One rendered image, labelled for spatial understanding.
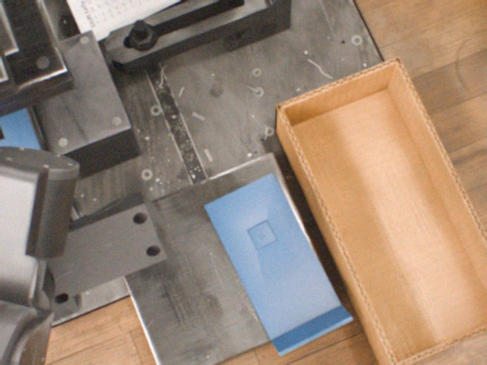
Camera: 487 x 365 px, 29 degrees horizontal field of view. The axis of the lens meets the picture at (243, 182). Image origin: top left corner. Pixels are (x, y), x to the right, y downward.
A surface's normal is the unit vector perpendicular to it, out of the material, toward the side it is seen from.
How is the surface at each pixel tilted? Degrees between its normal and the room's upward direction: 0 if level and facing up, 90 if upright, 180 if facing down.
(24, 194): 25
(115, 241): 30
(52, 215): 58
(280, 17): 90
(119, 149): 90
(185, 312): 0
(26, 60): 0
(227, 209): 0
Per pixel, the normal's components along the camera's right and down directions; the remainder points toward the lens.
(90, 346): -0.02, -0.25
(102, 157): 0.38, 0.89
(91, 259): 0.17, 0.22
